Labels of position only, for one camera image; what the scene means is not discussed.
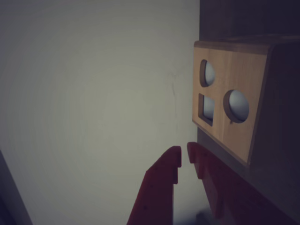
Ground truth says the wooden shape sorter box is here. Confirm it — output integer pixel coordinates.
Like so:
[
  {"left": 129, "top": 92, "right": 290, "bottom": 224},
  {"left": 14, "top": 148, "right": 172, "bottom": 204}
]
[{"left": 192, "top": 35, "right": 300, "bottom": 179}]

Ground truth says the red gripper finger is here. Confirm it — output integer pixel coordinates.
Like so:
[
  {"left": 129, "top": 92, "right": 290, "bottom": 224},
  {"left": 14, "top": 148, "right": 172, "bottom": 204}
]
[
  {"left": 187, "top": 142, "right": 300, "bottom": 225},
  {"left": 126, "top": 145, "right": 182, "bottom": 225}
]

